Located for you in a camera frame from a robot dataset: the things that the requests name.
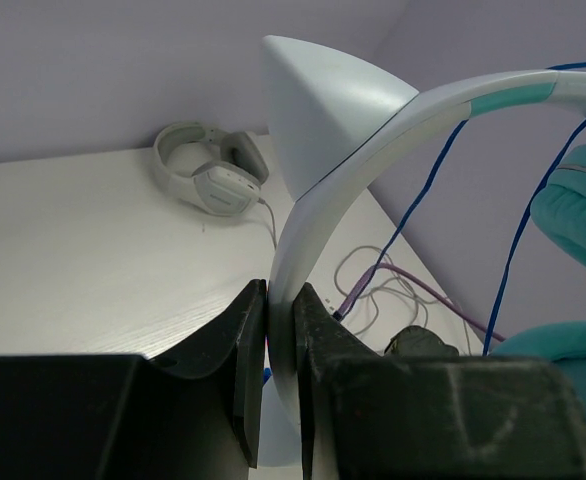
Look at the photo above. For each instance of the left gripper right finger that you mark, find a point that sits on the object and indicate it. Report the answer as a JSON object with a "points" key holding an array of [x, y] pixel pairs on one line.
{"points": [[367, 416]]}

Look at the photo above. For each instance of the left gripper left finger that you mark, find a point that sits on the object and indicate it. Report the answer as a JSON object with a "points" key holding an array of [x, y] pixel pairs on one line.
{"points": [[190, 412]]}

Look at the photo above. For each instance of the teal cat-ear headphones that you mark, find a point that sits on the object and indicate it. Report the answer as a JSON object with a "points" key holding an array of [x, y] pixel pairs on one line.
{"points": [[337, 123]]}

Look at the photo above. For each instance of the grey white headphones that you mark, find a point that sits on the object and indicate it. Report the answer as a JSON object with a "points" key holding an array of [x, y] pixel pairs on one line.
{"points": [[225, 187]]}

